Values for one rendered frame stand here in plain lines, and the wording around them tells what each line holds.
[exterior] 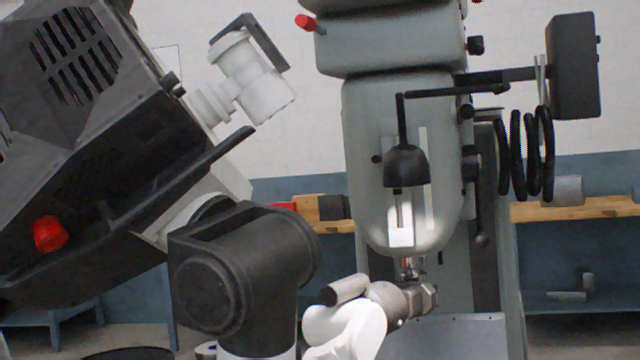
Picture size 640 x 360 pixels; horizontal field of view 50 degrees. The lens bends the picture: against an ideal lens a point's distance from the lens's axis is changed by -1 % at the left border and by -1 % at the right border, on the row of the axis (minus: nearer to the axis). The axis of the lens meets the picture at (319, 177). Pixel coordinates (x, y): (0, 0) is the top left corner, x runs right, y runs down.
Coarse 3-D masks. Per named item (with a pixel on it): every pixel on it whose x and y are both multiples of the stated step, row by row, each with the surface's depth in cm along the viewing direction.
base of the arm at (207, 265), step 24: (216, 216) 76; (240, 216) 78; (288, 216) 78; (168, 240) 70; (192, 240) 70; (312, 240) 77; (192, 264) 68; (216, 264) 67; (312, 264) 77; (192, 288) 69; (216, 288) 67; (240, 288) 66; (192, 312) 70; (216, 312) 68; (240, 312) 67; (216, 336) 70
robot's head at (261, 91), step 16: (224, 48) 84; (240, 48) 85; (224, 64) 85; (240, 64) 85; (256, 64) 85; (224, 80) 85; (240, 80) 85; (256, 80) 84; (272, 80) 85; (224, 96) 85; (240, 96) 85; (256, 96) 84; (272, 96) 85; (288, 96) 85; (224, 112) 85; (256, 112) 85; (272, 112) 85
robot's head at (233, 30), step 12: (240, 24) 85; (252, 24) 84; (216, 36) 85; (228, 36) 85; (252, 36) 84; (264, 36) 87; (216, 48) 84; (264, 48) 84; (276, 48) 87; (276, 60) 84
